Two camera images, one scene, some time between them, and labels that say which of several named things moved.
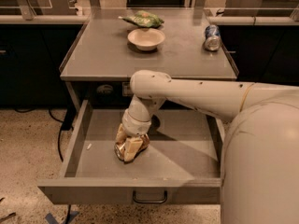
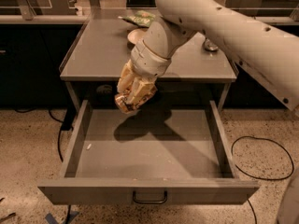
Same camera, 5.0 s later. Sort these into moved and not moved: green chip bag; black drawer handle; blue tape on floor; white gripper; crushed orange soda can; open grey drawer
Moved: white gripper; crushed orange soda can
Not moved: open grey drawer; black drawer handle; blue tape on floor; green chip bag
